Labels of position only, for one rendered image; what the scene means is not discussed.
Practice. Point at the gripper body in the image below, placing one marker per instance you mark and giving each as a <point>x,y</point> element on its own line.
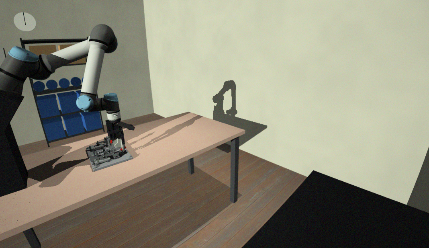
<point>113,130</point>

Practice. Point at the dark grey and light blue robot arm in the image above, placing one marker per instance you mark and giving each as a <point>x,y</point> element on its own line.
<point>21,63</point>

